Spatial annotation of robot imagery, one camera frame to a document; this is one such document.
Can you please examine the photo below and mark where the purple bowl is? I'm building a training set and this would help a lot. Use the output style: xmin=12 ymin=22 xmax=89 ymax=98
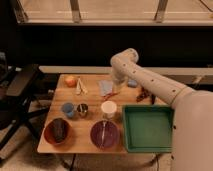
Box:
xmin=90 ymin=120 xmax=120 ymax=149

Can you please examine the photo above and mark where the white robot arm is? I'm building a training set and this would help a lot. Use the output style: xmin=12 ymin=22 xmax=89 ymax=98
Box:
xmin=110 ymin=48 xmax=213 ymax=171

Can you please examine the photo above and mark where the blue plastic cup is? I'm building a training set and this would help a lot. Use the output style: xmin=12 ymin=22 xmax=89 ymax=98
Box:
xmin=61 ymin=103 xmax=74 ymax=118

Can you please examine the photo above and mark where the orange bowl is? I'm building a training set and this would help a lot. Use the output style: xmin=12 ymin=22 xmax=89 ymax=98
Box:
xmin=44 ymin=118 xmax=70 ymax=146

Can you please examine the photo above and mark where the small metal cup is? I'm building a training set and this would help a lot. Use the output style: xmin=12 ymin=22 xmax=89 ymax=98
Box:
xmin=77 ymin=103 xmax=89 ymax=118

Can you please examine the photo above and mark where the green plastic tray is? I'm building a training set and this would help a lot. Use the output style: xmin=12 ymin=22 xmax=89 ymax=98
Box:
xmin=122 ymin=105 xmax=173 ymax=153

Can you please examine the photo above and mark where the white paper cup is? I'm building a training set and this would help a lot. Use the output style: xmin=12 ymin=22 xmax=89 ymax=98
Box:
xmin=101 ymin=101 xmax=117 ymax=119

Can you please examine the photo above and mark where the black office chair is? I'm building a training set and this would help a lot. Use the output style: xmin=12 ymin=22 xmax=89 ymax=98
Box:
xmin=0 ymin=51 xmax=49 ymax=151

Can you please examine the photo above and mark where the red chili pepper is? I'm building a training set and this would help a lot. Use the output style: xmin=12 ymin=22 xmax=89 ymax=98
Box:
xmin=103 ymin=93 xmax=119 ymax=101

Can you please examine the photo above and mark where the dark object in bowl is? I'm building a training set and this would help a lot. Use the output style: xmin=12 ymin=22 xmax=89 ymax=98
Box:
xmin=52 ymin=118 xmax=65 ymax=143

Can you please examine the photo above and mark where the orange fruit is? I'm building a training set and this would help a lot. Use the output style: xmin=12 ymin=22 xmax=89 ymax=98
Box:
xmin=65 ymin=76 xmax=77 ymax=87

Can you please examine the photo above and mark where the pale banana peel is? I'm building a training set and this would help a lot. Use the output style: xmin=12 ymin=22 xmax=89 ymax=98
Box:
xmin=76 ymin=78 xmax=88 ymax=95

